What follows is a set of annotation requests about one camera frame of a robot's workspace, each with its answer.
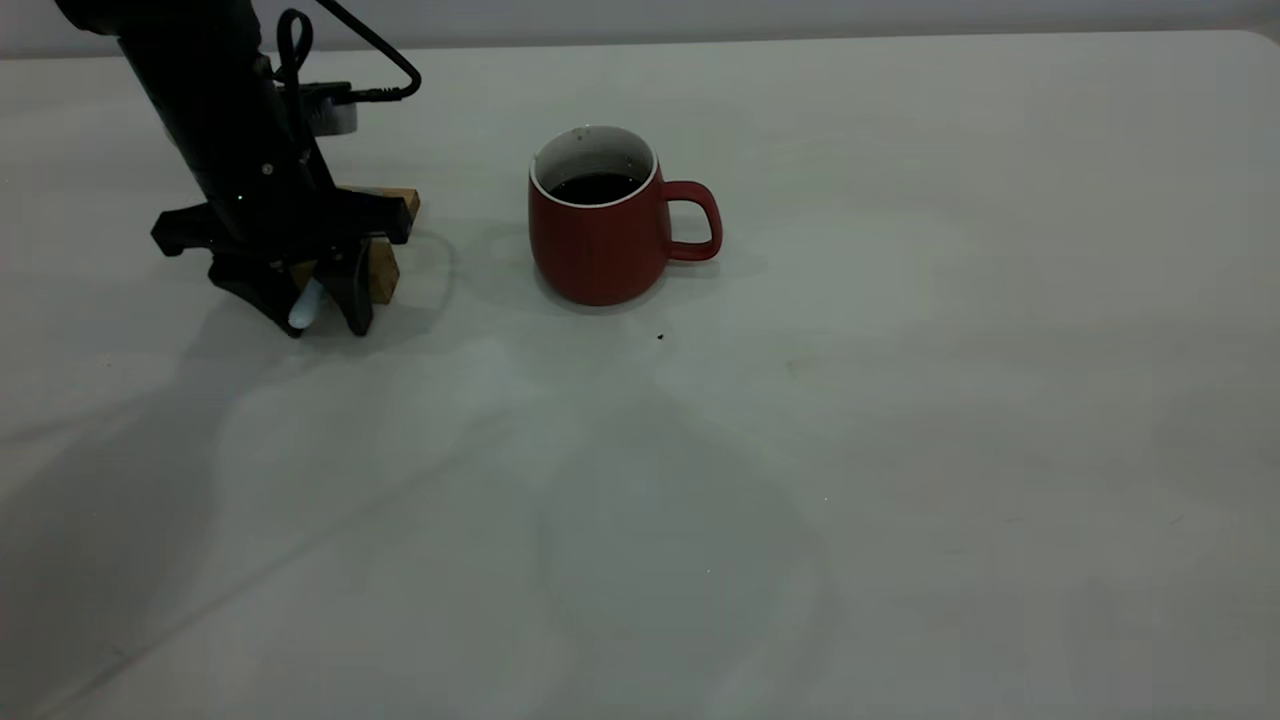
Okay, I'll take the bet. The small white object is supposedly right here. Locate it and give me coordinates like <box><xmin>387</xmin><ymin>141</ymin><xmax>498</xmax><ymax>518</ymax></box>
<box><xmin>288</xmin><ymin>278</ymin><xmax>327</xmax><ymax>332</ymax></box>

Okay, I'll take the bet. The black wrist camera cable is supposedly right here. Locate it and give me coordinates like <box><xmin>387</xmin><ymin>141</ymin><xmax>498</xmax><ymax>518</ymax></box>
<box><xmin>275</xmin><ymin>0</ymin><xmax>423</xmax><ymax>106</ymax></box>

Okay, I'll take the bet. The dark coffee liquid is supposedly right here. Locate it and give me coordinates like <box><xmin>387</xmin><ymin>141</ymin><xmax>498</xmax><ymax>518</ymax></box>
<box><xmin>548</xmin><ymin>173</ymin><xmax>644</xmax><ymax>206</ymax></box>

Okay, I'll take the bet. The flat rectangular wooden block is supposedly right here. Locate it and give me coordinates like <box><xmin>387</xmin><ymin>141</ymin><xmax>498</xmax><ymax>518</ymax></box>
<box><xmin>340</xmin><ymin>185</ymin><xmax>422</xmax><ymax>226</ymax></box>

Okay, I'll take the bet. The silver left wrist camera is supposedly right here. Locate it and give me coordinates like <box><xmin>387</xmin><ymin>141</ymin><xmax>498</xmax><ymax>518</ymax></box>
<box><xmin>285</xmin><ymin>82</ymin><xmax>359</xmax><ymax>137</ymax></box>

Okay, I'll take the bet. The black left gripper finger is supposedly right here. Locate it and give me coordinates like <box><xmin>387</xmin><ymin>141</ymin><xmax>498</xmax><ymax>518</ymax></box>
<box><xmin>208</xmin><ymin>262</ymin><xmax>306</xmax><ymax>339</ymax></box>
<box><xmin>320</xmin><ymin>240</ymin><xmax>377</xmax><ymax>337</ymax></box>

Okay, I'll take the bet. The red ceramic mug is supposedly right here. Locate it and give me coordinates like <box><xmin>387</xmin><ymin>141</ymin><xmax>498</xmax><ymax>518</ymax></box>
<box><xmin>528</xmin><ymin>124</ymin><xmax>723</xmax><ymax>307</ymax></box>

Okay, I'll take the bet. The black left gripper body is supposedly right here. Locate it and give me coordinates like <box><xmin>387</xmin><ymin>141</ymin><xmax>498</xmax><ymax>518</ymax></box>
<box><xmin>150</xmin><ymin>130</ymin><xmax>416</xmax><ymax>269</ymax></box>

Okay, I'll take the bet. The arched wooden block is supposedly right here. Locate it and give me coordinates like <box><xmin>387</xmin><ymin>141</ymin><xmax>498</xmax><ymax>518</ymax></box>
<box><xmin>290</xmin><ymin>240</ymin><xmax>402</xmax><ymax>306</ymax></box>

